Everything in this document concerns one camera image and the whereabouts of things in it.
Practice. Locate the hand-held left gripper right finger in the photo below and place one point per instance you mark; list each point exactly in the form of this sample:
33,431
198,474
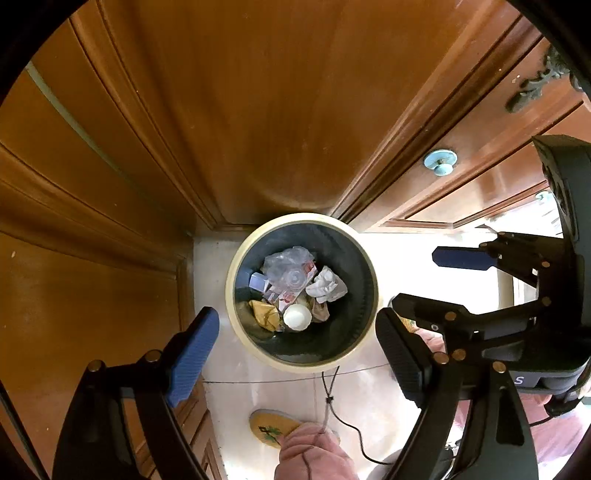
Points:
401,360

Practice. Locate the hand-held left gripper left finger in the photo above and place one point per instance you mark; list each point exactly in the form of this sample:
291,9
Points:
194,355

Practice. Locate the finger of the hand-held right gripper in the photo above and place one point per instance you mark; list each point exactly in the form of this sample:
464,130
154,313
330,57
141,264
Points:
461,258
461,323

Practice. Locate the yellow and white carton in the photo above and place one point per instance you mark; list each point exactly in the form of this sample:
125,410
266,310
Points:
264,314

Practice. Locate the round trash bin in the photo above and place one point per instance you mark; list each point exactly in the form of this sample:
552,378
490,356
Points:
360,286

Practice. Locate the green and brown crushed carton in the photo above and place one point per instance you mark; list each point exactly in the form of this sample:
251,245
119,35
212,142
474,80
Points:
319,310

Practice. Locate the purple and white box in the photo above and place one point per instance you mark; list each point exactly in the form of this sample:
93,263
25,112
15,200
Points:
257,280

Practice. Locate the red printed carton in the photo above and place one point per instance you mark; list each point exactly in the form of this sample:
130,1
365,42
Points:
284,300

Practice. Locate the white paper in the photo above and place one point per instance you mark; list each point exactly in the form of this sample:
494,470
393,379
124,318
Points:
325,286

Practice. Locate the orange and white paper cup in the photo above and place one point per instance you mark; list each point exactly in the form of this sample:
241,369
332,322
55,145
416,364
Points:
297,318

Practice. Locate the clear plastic bottle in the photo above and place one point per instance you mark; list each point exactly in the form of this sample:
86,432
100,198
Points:
293,278

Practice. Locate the clear plastic bag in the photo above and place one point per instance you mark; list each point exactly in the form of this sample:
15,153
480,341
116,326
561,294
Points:
288,258

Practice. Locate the light blue cabinet knob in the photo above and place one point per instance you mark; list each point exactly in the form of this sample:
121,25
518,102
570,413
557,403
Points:
543,196
441,162

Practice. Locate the yellow slipper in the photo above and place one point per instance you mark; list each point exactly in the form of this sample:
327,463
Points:
270,427

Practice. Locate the wooden kitchen cabinet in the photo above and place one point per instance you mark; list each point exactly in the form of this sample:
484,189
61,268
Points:
277,115

